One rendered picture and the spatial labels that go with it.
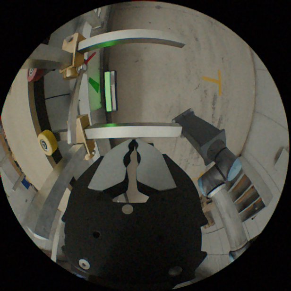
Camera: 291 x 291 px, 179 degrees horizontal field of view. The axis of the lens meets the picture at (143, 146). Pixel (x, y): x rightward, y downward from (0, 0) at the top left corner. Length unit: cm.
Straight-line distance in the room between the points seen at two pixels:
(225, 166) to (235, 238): 46
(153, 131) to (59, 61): 28
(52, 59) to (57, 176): 23
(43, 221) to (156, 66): 122
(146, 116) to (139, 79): 43
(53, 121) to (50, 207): 36
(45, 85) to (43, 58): 27
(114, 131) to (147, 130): 8
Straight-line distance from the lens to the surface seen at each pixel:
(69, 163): 23
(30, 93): 40
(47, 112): 46
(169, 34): 27
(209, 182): 66
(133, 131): 23
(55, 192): 21
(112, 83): 38
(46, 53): 23
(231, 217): 65
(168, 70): 115
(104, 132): 25
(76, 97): 18
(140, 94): 107
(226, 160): 67
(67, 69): 28
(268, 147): 261
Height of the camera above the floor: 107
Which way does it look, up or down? 58 degrees down
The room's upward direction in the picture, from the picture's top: 175 degrees clockwise
